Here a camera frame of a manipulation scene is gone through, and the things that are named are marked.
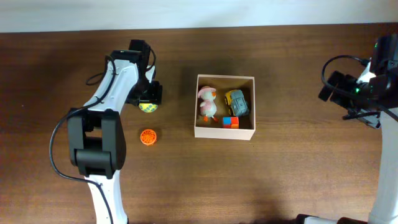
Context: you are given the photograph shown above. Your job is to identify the multicolour puzzle cube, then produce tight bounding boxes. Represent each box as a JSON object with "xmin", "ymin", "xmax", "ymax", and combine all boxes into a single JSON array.
[{"xmin": 222, "ymin": 117, "xmax": 239, "ymax": 129}]

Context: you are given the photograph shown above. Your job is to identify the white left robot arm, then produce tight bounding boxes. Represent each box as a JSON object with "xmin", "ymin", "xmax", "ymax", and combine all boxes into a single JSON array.
[{"xmin": 67, "ymin": 50, "xmax": 161, "ymax": 223}]

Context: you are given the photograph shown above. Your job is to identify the yellow ball blue letters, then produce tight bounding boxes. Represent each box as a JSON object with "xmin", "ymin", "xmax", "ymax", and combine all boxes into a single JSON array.
[{"xmin": 139, "ymin": 103, "xmax": 158, "ymax": 113}]

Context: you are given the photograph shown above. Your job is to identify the orange lattice ball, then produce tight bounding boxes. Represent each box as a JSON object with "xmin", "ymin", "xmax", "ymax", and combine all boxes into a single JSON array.
[{"xmin": 140, "ymin": 129, "xmax": 157, "ymax": 146}]

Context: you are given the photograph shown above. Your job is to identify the white duck toy pink hat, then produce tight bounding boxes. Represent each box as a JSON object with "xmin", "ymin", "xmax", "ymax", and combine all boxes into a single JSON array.
[{"xmin": 197, "ymin": 86, "xmax": 218, "ymax": 123}]

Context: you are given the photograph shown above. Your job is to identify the grey yellow toy truck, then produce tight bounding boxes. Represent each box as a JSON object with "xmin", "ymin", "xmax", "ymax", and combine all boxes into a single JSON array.
[{"xmin": 224, "ymin": 90, "xmax": 250, "ymax": 117}]

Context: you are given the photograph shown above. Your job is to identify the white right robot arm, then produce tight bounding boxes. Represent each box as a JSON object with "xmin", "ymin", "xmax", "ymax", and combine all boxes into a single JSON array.
[{"xmin": 295, "ymin": 112, "xmax": 397, "ymax": 224}]

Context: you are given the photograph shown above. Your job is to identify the white cardboard box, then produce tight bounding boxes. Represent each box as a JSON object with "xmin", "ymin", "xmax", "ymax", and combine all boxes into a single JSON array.
[{"xmin": 194, "ymin": 74, "xmax": 256, "ymax": 141}]

